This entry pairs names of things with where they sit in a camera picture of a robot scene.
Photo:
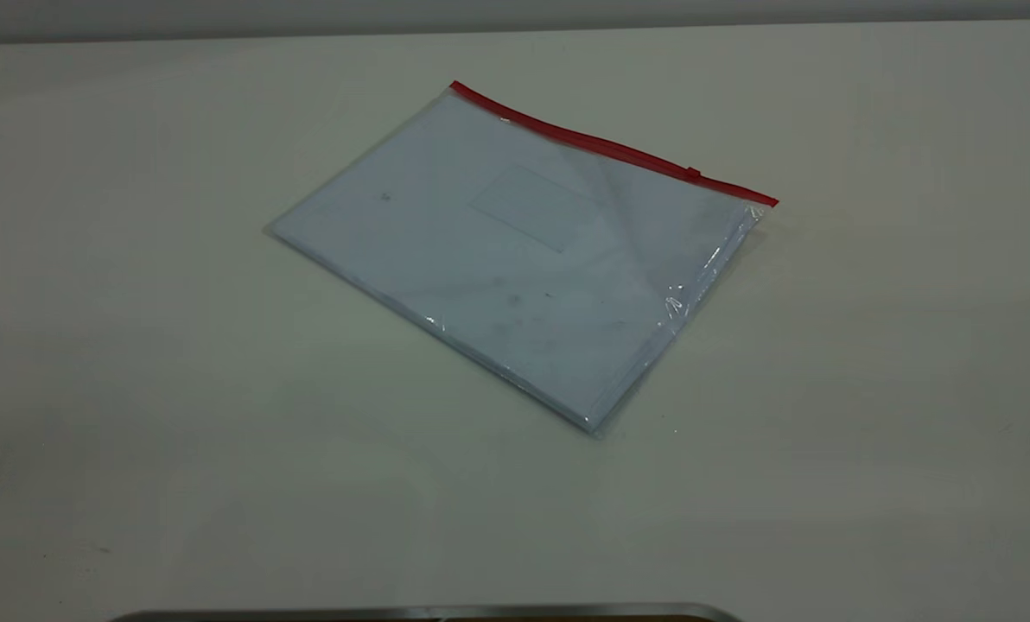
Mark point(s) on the clear plastic zipper bag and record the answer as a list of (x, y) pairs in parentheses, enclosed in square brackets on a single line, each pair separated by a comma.
[(515, 259)]

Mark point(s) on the metal frame edge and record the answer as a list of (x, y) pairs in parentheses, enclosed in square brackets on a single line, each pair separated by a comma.
[(429, 614)]

